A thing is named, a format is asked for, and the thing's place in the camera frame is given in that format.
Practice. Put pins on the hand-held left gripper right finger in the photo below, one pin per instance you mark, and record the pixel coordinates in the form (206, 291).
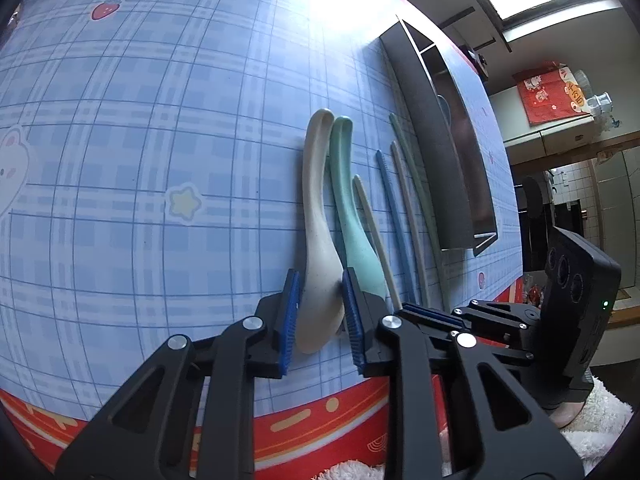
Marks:
(352, 320)

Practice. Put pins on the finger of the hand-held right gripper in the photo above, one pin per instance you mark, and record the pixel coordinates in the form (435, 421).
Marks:
(425, 312)
(510, 350)

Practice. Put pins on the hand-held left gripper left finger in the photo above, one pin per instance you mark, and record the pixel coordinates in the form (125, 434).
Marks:
(291, 320)

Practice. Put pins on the green spoon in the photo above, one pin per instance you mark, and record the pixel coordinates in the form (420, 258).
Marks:
(355, 240)

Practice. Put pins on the beige spoon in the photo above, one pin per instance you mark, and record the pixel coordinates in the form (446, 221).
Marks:
(315, 240)

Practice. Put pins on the beige chopstick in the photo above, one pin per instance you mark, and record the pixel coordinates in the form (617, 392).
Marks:
(372, 230)
(407, 200)

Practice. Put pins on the blue chopstick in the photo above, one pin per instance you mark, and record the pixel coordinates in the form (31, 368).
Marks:
(392, 200)

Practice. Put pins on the green chopstick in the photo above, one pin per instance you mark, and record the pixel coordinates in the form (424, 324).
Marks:
(419, 187)

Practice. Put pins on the steel utensil tray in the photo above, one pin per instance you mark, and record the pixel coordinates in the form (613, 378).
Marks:
(430, 160)

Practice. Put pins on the person's right forearm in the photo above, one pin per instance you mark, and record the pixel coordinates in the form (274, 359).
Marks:
(600, 425)

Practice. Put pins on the colourful bag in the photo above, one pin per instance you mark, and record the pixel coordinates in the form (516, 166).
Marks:
(534, 291)

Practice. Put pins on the small black round stool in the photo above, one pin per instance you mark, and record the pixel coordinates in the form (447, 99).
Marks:
(532, 195)

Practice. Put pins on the white fleece garment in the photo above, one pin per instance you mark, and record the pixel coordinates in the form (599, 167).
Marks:
(350, 471)

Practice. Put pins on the cream refrigerator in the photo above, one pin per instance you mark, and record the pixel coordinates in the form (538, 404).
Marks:
(560, 141)

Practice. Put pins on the clear plastic food containers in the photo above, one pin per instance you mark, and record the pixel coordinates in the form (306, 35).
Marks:
(595, 95)

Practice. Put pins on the red printed cloth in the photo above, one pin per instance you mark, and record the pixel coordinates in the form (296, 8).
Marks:
(550, 92)

